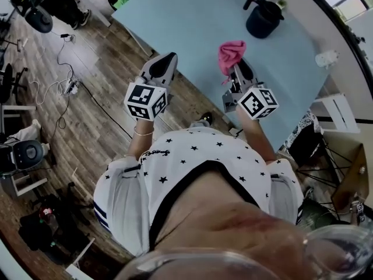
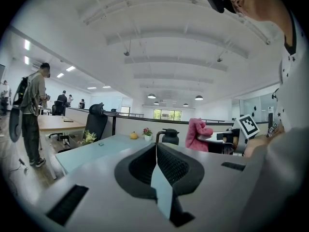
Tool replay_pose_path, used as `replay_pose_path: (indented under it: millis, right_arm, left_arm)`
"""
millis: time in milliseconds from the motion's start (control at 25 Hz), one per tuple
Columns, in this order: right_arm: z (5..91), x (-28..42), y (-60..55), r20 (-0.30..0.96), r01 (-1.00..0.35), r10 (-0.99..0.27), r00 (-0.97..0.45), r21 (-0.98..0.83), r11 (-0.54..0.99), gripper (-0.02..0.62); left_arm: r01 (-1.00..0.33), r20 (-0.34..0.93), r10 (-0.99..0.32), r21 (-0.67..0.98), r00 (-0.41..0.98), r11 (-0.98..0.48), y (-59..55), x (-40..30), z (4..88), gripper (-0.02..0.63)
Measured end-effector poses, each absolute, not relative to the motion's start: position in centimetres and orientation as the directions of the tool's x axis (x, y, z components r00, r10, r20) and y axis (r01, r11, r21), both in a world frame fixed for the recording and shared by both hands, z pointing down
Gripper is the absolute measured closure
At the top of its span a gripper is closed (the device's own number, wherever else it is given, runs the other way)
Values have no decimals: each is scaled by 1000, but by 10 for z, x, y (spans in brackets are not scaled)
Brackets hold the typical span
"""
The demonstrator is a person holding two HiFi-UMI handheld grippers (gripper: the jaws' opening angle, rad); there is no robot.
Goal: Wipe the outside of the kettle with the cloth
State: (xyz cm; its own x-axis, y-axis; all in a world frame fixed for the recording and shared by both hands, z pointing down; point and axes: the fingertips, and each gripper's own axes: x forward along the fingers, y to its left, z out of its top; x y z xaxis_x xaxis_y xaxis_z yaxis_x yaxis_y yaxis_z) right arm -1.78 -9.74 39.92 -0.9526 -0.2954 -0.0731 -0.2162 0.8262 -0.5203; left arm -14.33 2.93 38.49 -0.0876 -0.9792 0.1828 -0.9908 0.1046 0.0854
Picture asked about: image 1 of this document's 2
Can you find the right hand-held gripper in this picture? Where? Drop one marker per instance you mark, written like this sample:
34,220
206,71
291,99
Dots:
256,102

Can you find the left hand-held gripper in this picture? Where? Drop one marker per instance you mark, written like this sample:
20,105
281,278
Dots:
142,98

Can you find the pink cloth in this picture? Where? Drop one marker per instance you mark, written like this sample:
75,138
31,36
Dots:
230,54

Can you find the black kettle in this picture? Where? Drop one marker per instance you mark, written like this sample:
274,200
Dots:
262,22

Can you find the person's right forearm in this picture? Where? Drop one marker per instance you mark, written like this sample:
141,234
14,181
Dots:
256,136

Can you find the person's left forearm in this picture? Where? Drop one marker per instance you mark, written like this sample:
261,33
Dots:
140,141

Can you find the white table leg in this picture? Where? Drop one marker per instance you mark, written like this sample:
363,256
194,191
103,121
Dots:
140,41

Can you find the person's right shoe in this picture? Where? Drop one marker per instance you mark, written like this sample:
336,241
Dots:
207,117

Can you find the person's grey trouser leg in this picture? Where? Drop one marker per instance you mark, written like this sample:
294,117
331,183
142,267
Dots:
199,124

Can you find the black white patterned cushion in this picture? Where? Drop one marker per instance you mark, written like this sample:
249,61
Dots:
301,124

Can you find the small white plant pot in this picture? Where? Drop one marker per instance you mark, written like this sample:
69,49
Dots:
282,3

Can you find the white power strip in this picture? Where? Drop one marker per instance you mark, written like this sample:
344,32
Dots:
71,87
326,59

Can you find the person's white star-print shirt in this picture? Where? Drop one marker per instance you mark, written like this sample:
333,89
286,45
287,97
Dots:
180,153

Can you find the black garment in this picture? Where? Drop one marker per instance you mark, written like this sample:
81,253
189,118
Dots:
306,150

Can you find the white slatted chair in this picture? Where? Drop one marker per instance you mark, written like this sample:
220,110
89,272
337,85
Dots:
349,124

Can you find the person's bare neck and chin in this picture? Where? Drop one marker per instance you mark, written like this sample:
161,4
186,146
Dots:
221,214

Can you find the black mesh office chair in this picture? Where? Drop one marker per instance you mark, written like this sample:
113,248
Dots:
7,80

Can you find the black white round machine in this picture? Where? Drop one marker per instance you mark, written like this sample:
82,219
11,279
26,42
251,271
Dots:
27,153

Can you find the black star chair base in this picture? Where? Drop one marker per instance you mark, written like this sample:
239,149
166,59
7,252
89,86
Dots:
73,203

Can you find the person's clear eyeglasses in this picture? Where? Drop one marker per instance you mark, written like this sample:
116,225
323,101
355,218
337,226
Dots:
344,230

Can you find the black bag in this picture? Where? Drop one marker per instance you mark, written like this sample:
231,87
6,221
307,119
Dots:
35,232

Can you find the white board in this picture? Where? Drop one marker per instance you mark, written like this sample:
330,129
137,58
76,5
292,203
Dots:
78,273

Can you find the wooden table with black frame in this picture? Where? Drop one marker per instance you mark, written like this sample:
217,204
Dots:
349,182

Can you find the white desk frame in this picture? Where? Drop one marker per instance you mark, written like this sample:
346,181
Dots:
26,185
17,107

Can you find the white metal rail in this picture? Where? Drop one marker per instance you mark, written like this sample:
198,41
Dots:
84,249

